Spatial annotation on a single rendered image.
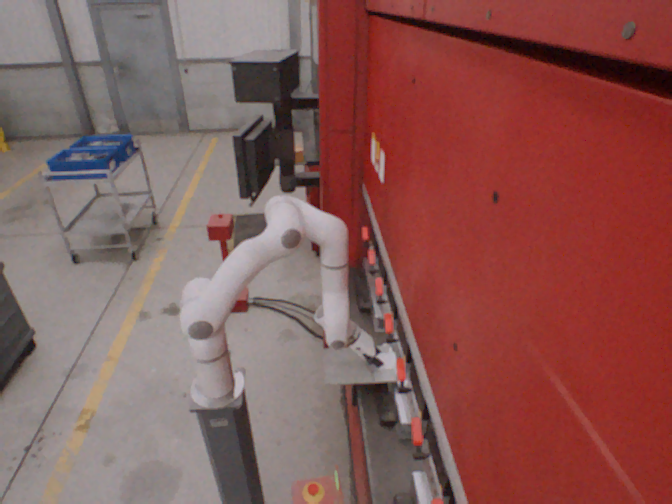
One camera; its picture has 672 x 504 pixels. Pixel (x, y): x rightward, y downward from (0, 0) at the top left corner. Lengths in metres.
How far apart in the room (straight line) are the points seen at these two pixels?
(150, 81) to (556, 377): 8.39
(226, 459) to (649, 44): 1.74
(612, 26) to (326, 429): 2.49
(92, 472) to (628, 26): 2.83
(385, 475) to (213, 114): 7.67
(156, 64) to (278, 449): 7.15
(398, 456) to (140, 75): 7.92
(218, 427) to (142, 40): 7.54
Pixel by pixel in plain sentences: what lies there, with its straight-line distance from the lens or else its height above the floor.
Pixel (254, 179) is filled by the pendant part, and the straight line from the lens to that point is 2.34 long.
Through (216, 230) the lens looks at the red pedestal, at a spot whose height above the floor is 0.77.
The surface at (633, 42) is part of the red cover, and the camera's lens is 0.43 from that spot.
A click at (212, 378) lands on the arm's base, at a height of 1.11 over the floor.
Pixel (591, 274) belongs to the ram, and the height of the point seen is 1.97.
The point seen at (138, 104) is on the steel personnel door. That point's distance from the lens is 8.78.
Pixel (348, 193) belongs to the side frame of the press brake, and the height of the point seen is 1.33.
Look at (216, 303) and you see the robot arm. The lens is 1.28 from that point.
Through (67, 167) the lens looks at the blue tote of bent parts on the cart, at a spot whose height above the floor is 0.95.
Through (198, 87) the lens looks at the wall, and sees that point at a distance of 8.49.
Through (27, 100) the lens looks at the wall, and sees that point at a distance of 9.58.
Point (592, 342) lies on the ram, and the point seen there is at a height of 1.91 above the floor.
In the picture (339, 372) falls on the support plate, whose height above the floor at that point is 1.00.
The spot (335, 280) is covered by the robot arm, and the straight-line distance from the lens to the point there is 1.34.
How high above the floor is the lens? 2.20
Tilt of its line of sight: 32 degrees down
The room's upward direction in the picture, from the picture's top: straight up
